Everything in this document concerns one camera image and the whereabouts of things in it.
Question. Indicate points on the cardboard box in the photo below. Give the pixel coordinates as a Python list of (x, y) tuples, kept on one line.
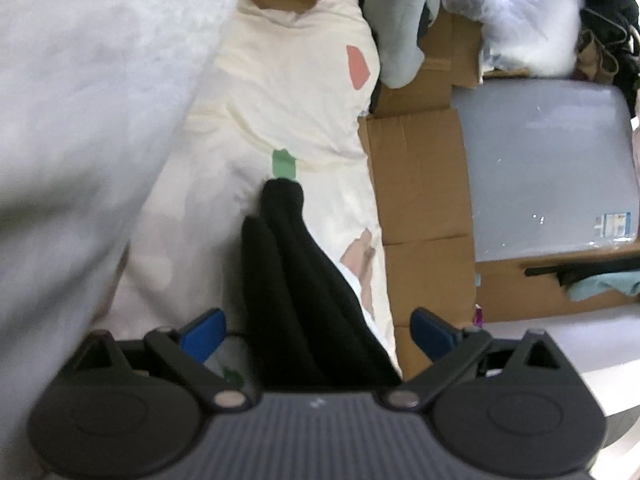
[(420, 185)]

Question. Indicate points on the black bar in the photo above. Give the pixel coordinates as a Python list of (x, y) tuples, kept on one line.
[(550, 270)]

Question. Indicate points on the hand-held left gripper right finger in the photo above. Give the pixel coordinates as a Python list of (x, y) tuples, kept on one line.
[(430, 332)]

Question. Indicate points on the dark clothes pile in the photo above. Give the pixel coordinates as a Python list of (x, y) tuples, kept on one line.
[(607, 0)]

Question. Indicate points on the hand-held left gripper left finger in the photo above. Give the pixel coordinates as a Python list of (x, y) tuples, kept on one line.
[(205, 332)]

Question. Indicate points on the light grey garment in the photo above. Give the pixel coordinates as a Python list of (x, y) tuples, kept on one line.
[(75, 135)]

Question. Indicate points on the grey neck pillow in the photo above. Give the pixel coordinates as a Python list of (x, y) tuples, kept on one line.
[(400, 25)]

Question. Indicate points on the black skull-print sweater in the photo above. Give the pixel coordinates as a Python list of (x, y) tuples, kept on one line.
[(310, 300)]

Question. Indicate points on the pale teal cloth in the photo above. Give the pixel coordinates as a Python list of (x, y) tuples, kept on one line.
[(605, 287)]

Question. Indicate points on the tan cloth item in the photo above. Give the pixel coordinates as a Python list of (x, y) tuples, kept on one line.
[(595, 55)]

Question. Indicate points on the white board panel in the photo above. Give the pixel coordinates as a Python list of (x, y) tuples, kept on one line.
[(575, 320)]

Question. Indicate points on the cream bear-print quilt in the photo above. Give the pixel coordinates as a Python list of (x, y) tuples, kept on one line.
[(280, 100)]

